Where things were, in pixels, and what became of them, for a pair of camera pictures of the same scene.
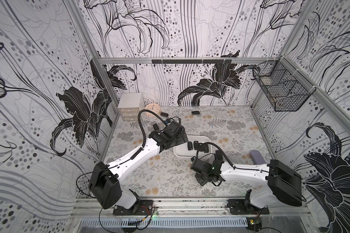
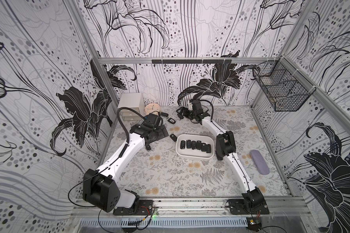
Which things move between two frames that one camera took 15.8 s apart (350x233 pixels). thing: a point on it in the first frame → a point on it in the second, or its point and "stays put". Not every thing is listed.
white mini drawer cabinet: [130, 105] stays put
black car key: [202, 148] → [193, 144]
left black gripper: [180, 140] → [159, 134]
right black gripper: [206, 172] → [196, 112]
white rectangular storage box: [182, 150] stays put
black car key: [206, 148] → [199, 144]
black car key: [190, 145] → [183, 144]
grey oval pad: [257, 158] stays put
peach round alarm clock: [154, 108] stays put
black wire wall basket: [286, 88] stays put
